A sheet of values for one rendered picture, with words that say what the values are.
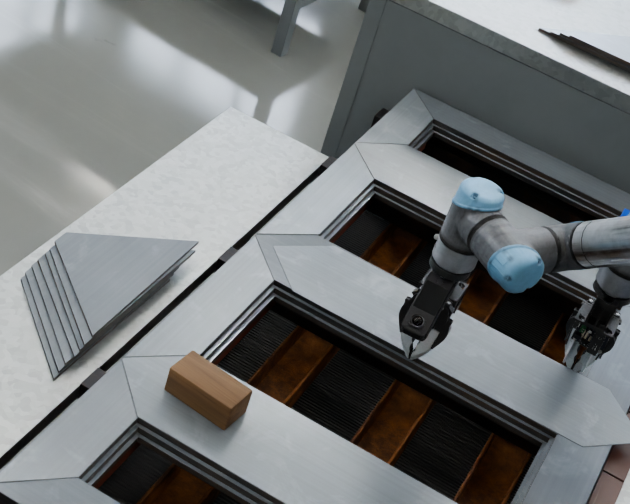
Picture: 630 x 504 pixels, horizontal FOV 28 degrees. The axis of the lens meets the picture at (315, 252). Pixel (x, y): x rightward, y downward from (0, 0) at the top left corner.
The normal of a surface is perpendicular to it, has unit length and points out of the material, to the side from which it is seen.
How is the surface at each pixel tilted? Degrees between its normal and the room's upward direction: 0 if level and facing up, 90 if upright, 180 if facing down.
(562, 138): 90
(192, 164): 0
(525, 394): 0
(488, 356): 0
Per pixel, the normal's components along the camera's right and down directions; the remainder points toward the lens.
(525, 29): 0.26, -0.76
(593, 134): -0.43, 0.45
